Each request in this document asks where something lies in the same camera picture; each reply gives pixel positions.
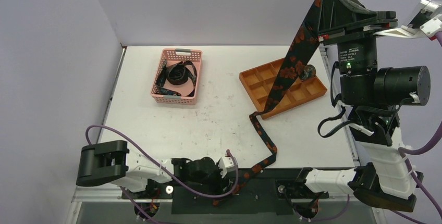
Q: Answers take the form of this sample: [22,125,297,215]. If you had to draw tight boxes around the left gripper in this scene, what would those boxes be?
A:
[188,163,233,200]

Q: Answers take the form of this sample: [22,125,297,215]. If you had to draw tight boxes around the black orange floral tie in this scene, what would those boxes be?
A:
[213,0,361,206]

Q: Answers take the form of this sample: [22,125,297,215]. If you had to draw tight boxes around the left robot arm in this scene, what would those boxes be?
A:
[76,140,238,198]

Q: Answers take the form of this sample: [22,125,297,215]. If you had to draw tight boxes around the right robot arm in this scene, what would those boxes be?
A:
[294,0,431,213]

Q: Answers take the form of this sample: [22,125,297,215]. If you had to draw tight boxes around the rolled dark floral tie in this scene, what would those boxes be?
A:
[299,64,316,81]

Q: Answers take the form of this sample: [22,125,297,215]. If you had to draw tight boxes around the orange divided tray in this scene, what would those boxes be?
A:
[239,58,327,120]

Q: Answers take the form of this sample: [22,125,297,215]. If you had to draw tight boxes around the dark tie in basket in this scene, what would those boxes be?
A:
[155,60,198,97]

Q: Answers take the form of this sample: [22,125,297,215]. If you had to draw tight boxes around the pink plastic basket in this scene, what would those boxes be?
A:
[151,48,203,105]

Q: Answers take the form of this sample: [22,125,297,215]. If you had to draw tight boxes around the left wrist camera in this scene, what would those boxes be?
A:
[218,156,236,178]

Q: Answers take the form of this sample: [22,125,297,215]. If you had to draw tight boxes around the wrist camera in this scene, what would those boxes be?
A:
[218,156,236,178]
[374,0,442,40]

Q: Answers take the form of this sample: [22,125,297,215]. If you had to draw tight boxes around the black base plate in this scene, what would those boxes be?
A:
[121,168,329,215]

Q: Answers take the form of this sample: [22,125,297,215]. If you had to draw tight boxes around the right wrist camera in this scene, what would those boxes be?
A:
[374,0,442,40]

